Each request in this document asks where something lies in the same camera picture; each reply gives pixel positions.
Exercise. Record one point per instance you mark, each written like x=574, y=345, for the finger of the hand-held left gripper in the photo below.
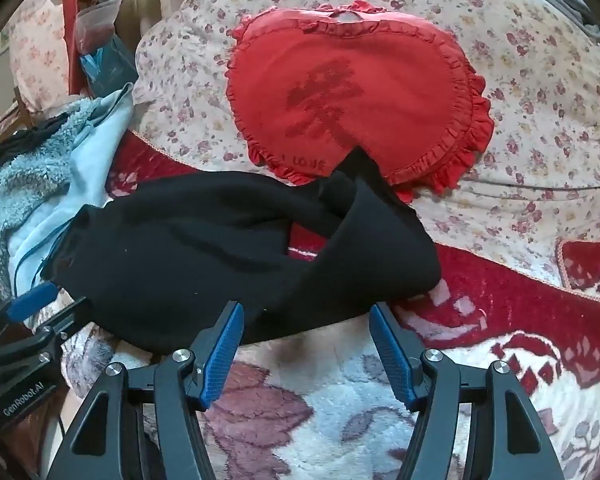
x=30, y=301
x=55, y=325

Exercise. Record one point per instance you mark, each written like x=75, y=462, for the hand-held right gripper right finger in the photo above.
x=390, y=355

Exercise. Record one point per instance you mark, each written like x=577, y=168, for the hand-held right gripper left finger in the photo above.
x=222, y=355

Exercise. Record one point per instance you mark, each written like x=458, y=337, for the black pants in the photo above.
x=180, y=240

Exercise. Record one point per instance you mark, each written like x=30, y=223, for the red and white patterned blanket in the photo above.
x=480, y=305

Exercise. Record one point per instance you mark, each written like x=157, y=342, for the light blue fleece garment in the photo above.
x=30, y=180

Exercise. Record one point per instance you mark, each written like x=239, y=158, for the black cloth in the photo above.
x=20, y=142

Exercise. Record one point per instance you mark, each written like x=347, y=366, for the red cushion with lace trim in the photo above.
x=595, y=270

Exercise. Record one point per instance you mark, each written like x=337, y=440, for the teal bag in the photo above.
x=107, y=67

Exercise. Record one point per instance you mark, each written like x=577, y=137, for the floral pillow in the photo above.
x=35, y=50

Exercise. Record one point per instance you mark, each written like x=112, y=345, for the red heart-shaped ruffled pillow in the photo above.
x=350, y=90

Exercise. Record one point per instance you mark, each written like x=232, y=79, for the red cloth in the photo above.
x=71, y=35

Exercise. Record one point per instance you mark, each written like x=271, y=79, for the floral quilt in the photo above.
x=530, y=110

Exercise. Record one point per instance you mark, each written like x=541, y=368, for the clear plastic bag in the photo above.
x=97, y=22

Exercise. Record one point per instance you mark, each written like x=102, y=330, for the grey cloth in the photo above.
x=560, y=0

